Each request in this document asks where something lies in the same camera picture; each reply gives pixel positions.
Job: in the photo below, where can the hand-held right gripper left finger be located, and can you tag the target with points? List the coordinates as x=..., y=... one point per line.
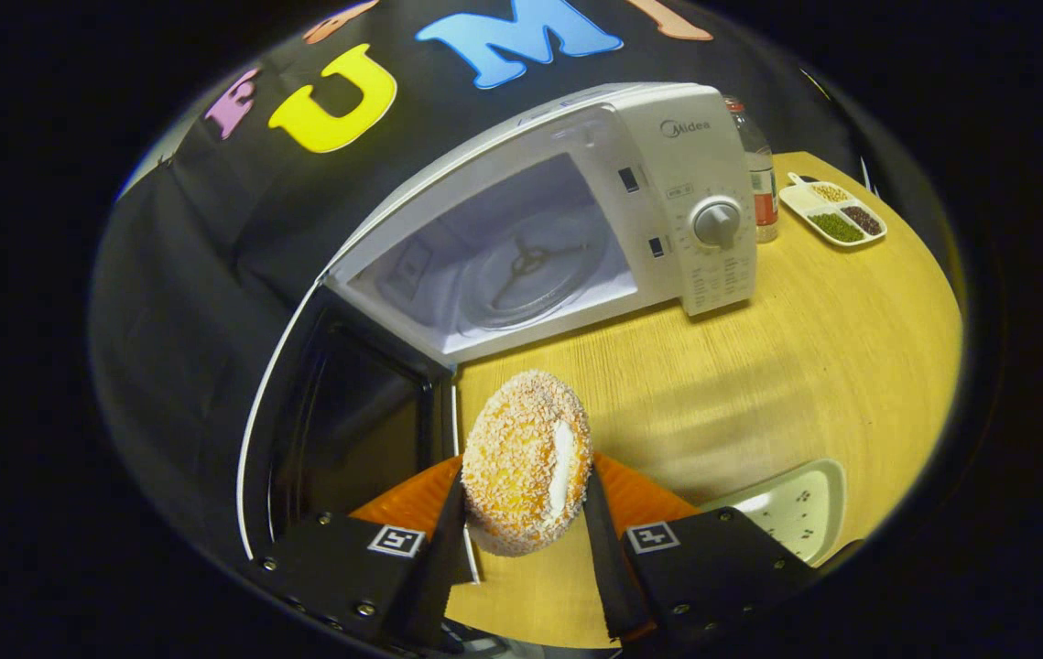
x=434, y=577

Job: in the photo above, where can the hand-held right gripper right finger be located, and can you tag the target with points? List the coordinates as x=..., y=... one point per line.
x=613, y=567

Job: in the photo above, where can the round crumb-coated bread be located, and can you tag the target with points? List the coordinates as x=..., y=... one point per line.
x=516, y=458

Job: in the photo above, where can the white microwave oven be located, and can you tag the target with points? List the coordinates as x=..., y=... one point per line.
x=668, y=183

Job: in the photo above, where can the pale patterned rectangular plate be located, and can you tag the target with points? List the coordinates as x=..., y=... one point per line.
x=796, y=508

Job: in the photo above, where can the glass turntable plate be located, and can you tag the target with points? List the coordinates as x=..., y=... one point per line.
x=567, y=284

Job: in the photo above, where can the green beans pile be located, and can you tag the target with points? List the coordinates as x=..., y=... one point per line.
x=836, y=227

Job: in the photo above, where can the white divided dish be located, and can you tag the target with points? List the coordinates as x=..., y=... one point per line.
x=800, y=203

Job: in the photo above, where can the black backdrop cloth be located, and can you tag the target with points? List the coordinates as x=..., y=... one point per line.
x=191, y=238

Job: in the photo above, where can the clear bottle with red label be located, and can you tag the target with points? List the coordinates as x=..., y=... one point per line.
x=762, y=174

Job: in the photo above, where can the dark red beans pile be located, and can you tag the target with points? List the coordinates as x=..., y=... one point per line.
x=862, y=220

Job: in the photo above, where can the yellow beans pile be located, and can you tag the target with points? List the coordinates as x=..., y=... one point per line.
x=831, y=193

